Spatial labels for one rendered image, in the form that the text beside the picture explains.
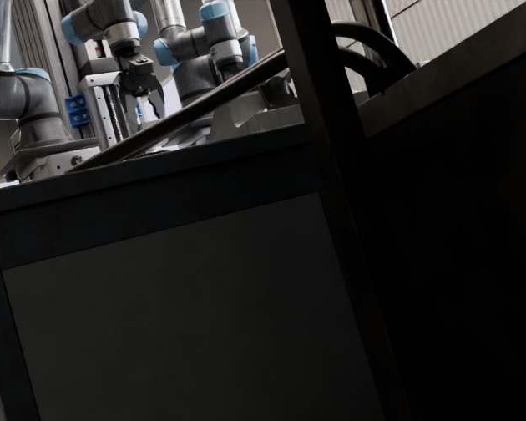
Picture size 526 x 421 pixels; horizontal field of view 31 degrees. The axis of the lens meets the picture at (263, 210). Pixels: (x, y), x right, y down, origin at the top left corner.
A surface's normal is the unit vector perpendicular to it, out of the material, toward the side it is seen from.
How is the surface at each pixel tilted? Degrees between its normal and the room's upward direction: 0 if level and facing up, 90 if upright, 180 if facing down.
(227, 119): 90
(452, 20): 90
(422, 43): 90
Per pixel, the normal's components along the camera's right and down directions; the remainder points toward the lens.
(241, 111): 0.32, -0.28
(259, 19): -0.84, 0.20
